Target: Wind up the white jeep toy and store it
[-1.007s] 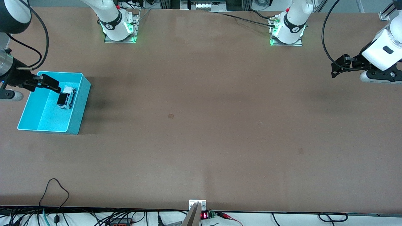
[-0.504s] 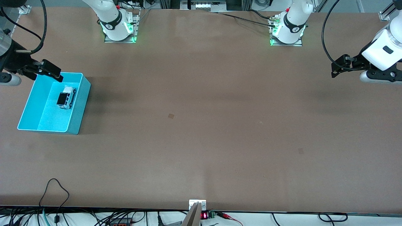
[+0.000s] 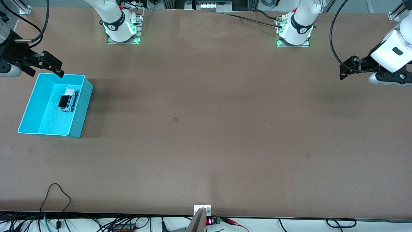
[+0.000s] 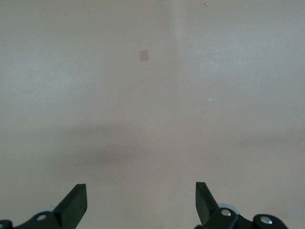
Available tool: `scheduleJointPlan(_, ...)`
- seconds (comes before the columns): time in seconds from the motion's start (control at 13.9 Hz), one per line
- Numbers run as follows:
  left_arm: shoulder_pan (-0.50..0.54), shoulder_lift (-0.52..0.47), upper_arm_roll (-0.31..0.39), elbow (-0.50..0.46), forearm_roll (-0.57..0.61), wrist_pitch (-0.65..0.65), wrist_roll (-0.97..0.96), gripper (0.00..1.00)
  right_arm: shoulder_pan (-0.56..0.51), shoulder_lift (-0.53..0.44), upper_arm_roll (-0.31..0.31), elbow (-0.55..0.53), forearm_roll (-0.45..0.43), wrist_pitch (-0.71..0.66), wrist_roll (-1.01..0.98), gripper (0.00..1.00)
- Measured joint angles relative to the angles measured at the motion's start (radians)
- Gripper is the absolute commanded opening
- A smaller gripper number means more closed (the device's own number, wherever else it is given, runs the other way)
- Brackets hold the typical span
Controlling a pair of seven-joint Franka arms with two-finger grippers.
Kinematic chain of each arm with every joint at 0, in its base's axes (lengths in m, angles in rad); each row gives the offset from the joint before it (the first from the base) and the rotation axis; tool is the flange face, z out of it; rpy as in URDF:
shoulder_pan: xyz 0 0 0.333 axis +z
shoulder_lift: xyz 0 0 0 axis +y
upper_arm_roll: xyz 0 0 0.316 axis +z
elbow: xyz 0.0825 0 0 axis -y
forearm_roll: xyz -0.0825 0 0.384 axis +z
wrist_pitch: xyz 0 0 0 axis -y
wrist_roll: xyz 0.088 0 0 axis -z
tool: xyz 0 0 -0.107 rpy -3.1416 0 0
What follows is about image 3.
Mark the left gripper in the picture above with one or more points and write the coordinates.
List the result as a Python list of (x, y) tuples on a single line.
[(369, 62)]

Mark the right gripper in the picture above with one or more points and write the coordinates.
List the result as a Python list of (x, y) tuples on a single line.
[(13, 53)]

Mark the white jeep toy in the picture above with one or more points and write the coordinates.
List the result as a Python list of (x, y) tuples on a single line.
[(68, 100)]

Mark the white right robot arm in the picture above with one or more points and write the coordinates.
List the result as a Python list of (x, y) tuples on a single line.
[(112, 16)]

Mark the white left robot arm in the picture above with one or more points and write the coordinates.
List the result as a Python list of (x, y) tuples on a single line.
[(299, 22)]

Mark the cyan plastic bin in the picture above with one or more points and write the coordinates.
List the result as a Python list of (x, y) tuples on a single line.
[(51, 124)]

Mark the lit control box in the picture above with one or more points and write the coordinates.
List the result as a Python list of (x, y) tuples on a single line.
[(209, 5)]

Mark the black power strip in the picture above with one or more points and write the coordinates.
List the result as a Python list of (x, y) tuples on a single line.
[(124, 229)]

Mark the white mounting plate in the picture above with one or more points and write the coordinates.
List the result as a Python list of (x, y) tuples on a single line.
[(208, 211)]

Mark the red LED display module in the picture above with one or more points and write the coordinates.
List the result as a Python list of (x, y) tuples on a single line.
[(212, 221)]

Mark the grey aluminium bar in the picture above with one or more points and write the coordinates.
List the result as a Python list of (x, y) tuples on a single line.
[(197, 224)]

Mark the metal corner bracket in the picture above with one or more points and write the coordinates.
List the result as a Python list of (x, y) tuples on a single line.
[(393, 16), (25, 9)]

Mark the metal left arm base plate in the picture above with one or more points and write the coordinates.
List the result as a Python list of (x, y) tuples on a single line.
[(293, 46)]

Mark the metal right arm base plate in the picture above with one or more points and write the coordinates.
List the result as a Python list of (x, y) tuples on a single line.
[(140, 25)]

